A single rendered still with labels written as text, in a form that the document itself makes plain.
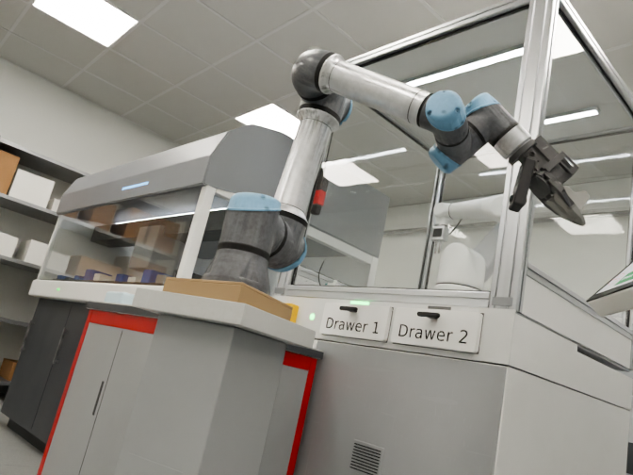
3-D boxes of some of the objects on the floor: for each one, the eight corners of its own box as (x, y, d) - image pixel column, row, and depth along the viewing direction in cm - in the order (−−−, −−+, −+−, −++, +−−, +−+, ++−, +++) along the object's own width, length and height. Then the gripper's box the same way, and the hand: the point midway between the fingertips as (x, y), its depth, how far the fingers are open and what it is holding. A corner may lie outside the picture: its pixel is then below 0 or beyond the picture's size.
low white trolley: (88, 624, 130) (176, 309, 149) (13, 532, 175) (88, 300, 194) (272, 600, 167) (324, 351, 186) (170, 530, 212) (220, 335, 231)
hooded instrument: (105, 523, 203) (227, 97, 248) (-18, 421, 338) (74, 157, 382) (329, 521, 280) (391, 197, 325) (155, 439, 415) (216, 218, 460)
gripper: (543, 128, 120) (615, 200, 115) (529, 145, 129) (595, 213, 124) (514, 151, 119) (586, 224, 114) (502, 167, 127) (568, 237, 123)
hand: (577, 222), depth 119 cm, fingers closed
